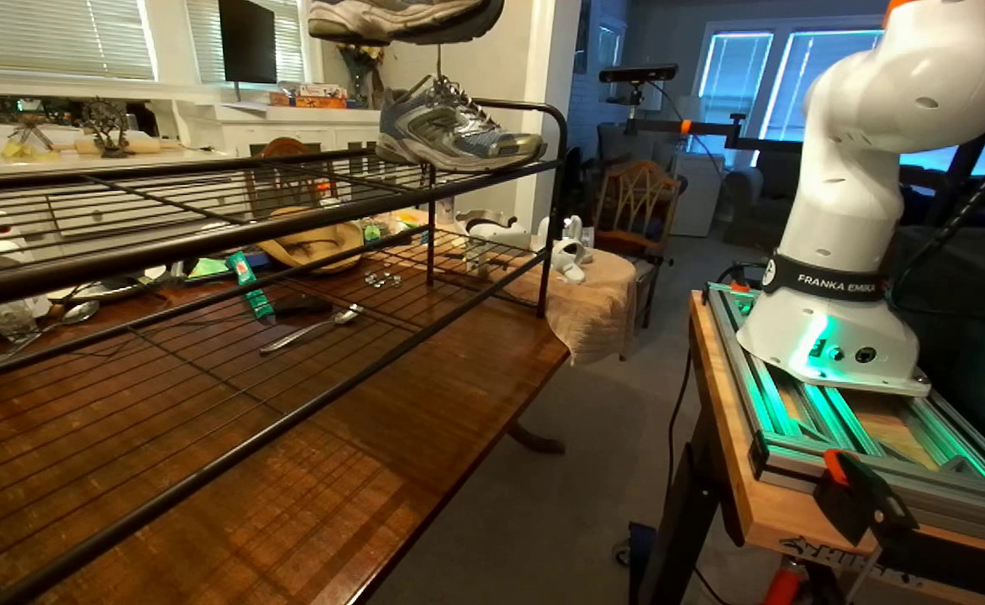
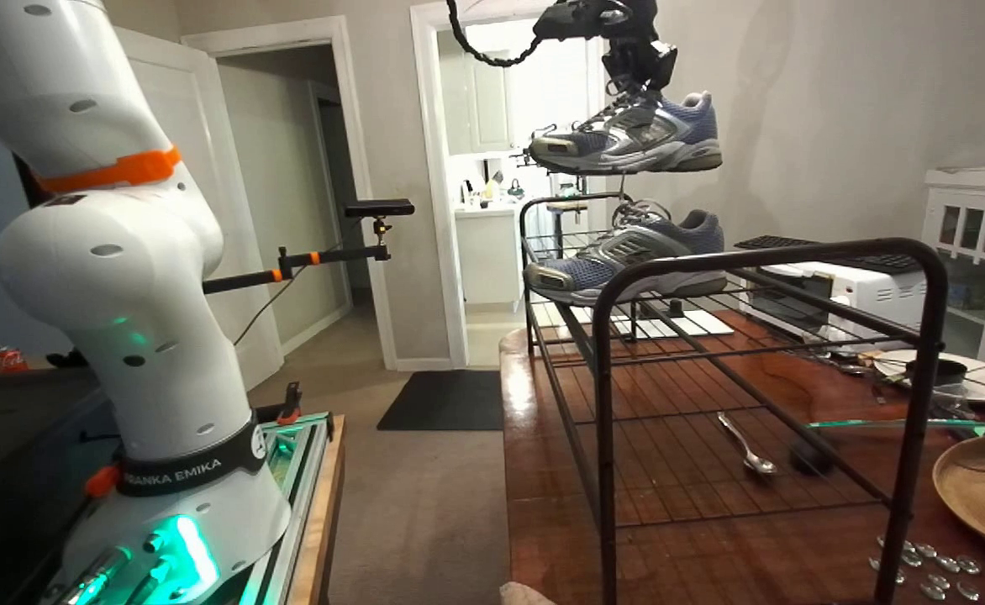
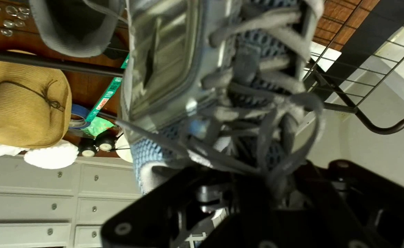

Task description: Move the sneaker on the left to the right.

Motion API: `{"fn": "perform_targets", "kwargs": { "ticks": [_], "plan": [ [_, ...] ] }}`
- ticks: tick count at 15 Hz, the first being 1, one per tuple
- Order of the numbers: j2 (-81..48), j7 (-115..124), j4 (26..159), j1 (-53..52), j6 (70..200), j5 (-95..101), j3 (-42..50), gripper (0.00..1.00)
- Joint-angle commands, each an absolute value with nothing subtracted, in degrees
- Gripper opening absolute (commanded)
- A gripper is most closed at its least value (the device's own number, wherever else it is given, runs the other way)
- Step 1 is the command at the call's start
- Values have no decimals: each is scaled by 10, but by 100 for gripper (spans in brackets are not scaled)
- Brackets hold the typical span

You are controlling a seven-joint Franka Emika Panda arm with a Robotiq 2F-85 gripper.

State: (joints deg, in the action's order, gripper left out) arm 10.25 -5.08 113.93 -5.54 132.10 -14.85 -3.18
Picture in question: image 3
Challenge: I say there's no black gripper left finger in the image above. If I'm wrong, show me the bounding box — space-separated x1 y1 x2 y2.
100 165 230 248

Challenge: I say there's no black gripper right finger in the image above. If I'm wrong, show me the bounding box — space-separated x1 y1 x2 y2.
296 157 404 248

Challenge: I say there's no white disc with black knob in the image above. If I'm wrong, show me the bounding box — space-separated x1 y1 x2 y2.
114 130 135 165

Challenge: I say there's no small round white tealight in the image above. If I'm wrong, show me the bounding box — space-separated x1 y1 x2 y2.
96 139 116 155
81 144 98 159

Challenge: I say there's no green crumpled wrapper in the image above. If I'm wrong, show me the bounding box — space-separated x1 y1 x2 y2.
81 115 116 140

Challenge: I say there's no green white tube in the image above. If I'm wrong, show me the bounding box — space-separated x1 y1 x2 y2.
84 53 131 125

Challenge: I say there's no white crumpled lump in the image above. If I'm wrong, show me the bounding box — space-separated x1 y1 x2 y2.
22 139 81 170

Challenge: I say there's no blue tape roll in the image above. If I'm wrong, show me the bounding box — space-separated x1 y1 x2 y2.
69 103 94 132

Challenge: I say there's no tan straw hat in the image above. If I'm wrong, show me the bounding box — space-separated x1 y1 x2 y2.
0 57 74 148

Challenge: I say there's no clear glass gems cluster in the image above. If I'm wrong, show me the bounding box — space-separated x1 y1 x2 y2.
0 0 30 38

